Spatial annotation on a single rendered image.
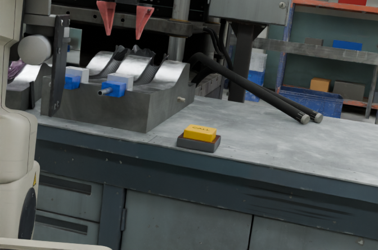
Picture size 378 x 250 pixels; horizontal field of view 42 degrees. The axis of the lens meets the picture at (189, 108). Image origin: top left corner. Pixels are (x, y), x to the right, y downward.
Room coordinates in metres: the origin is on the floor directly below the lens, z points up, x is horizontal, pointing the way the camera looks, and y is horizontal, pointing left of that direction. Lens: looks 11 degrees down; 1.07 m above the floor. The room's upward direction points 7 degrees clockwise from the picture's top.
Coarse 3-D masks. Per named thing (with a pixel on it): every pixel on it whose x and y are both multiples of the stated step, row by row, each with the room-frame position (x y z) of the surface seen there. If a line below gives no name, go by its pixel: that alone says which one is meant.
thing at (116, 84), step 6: (108, 78) 1.11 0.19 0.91; (114, 78) 1.10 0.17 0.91; (120, 78) 1.10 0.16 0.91; (126, 78) 1.10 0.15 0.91; (132, 78) 1.12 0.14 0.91; (102, 84) 1.07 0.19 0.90; (108, 84) 1.06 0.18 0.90; (114, 84) 1.06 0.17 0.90; (120, 84) 1.07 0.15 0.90; (126, 84) 1.10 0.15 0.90; (132, 84) 1.13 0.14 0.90; (102, 90) 1.01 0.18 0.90; (108, 90) 1.04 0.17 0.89; (114, 90) 1.06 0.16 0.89; (120, 90) 1.06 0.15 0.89; (114, 96) 1.06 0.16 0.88; (120, 96) 1.07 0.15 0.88
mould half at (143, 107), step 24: (96, 72) 1.33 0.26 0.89; (120, 72) 1.34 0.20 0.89; (168, 72) 1.34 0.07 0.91; (48, 96) 1.13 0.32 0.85; (72, 96) 1.11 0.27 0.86; (96, 96) 1.10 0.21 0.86; (144, 96) 1.08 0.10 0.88; (168, 96) 1.24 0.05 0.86; (192, 96) 1.54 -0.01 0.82; (96, 120) 1.10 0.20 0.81; (120, 120) 1.09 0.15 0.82; (144, 120) 1.08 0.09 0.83
